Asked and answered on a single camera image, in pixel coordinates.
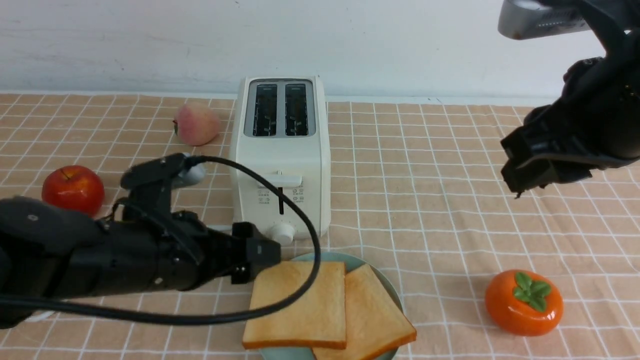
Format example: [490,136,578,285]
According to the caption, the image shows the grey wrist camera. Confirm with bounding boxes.
[497,0,590,40]
[120,152,207,221]

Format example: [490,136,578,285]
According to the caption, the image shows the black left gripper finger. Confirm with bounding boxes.
[230,264,262,285]
[231,222,281,265]

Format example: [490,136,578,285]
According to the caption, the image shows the orange checkered tablecloth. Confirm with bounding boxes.
[0,94,640,360]

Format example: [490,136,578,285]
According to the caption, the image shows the toasted bread slice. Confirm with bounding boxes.
[242,260,346,350]
[311,264,418,360]

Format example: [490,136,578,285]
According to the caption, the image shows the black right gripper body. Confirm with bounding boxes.
[500,102,639,196]

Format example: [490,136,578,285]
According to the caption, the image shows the red apple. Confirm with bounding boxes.
[41,164,105,218]

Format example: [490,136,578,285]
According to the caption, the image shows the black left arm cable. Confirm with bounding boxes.
[0,155,322,327]

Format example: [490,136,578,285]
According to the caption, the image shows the light teal round plate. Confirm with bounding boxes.
[258,251,404,360]

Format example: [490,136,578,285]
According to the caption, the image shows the orange persimmon with green leaf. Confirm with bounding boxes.
[484,269,564,337]

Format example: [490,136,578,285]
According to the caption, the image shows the pink peach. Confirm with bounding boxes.
[173,102,222,147]

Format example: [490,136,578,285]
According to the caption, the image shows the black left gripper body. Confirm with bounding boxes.
[65,200,234,296]

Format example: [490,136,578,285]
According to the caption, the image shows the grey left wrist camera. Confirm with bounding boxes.
[120,152,207,221]

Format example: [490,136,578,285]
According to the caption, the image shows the white two-slot toaster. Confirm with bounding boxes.
[228,76,331,246]

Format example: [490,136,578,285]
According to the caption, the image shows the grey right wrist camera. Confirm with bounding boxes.
[497,0,590,40]

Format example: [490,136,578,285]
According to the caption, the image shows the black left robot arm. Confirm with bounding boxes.
[1,196,281,330]

